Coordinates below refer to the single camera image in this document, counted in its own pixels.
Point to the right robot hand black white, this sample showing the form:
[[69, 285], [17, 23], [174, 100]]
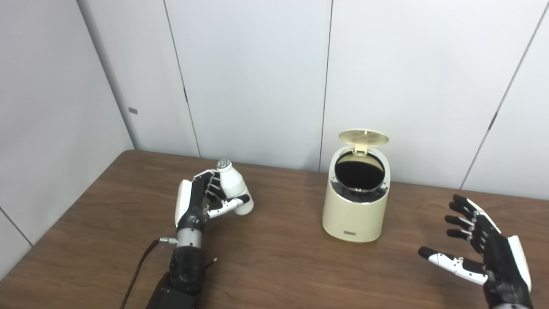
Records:
[[502, 257]]

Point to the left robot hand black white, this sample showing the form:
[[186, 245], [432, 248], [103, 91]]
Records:
[[193, 206]]

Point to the small white plastic bottle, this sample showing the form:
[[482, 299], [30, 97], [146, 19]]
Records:
[[233, 184]]

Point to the round cream bin lid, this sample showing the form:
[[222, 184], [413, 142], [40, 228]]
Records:
[[363, 137]]

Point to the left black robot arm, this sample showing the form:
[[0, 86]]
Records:
[[184, 270]]

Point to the cream-colored bin body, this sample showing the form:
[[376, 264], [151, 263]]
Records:
[[354, 216]]

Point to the black bin liner bag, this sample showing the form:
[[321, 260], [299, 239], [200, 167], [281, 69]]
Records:
[[359, 174]]

